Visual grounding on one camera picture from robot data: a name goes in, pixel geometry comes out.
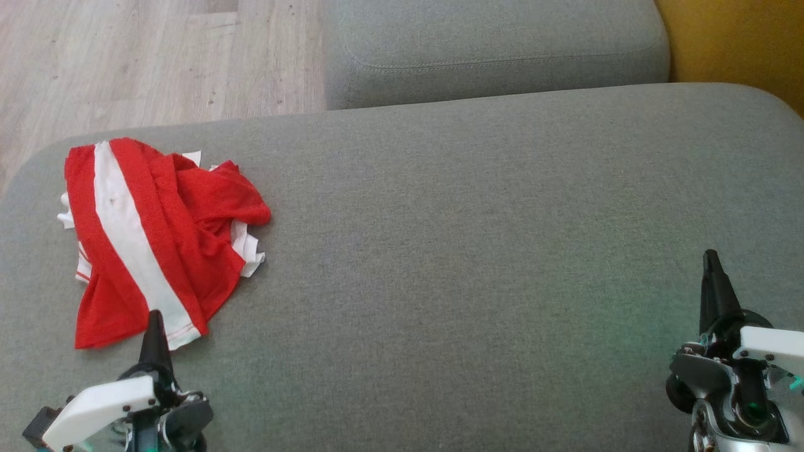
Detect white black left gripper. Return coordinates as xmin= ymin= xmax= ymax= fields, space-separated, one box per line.
xmin=38 ymin=309 xmax=214 ymax=452

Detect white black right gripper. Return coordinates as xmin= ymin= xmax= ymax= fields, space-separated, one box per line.
xmin=666 ymin=249 xmax=804 ymax=443

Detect red basketball shorts white stripe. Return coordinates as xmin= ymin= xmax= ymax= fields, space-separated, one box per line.
xmin=64 ymin=137 xmax=209 ymax=350

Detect red basketball jersey white sleeves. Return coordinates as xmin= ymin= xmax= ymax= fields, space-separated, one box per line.
xmin=57 ymin=149 xmax=272 ymax=284

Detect grey fabric sofa seat cushion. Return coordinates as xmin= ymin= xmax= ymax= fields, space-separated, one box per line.
xmin=0 ymin=83 xmax=804 ymax=452

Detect yellow cushion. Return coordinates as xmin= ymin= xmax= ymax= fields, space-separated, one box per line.
xmin=653 ymin=0 xmax=804 ymax=119

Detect grey fabric sofa back cushion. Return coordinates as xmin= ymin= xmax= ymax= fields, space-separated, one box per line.
xmin=322 ymin=0 xmax=671 ymax=111

